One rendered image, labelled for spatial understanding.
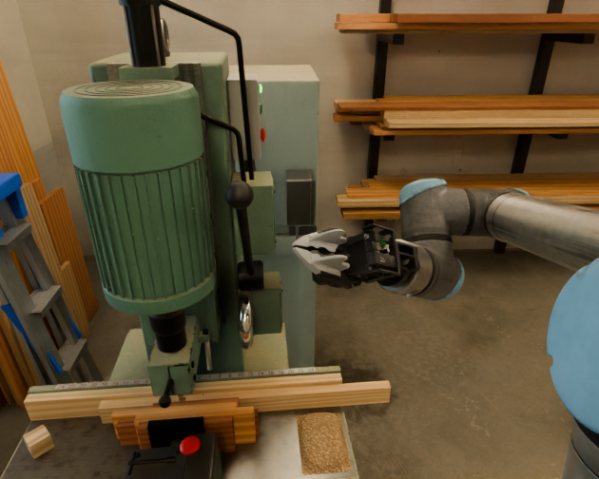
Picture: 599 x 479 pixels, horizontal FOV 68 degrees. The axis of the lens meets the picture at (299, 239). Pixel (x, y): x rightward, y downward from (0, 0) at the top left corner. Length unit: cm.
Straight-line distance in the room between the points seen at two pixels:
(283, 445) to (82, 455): 35
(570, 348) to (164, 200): 47
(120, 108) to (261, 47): 236
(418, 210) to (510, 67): 246
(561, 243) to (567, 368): 32
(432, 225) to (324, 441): 42
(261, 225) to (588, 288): 65
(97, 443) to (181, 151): 57
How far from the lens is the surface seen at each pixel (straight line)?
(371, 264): 63
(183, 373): 81
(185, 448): 74
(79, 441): 97
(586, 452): 39
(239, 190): 53
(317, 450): 85
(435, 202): 84
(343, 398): 93
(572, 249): 65
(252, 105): 92
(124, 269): 67
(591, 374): 35
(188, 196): 63
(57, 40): 317
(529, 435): 227
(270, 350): 121
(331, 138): 300
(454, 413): 224
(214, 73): 82
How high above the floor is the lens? 159
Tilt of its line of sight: 27 degrees down
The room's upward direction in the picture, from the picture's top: straight up
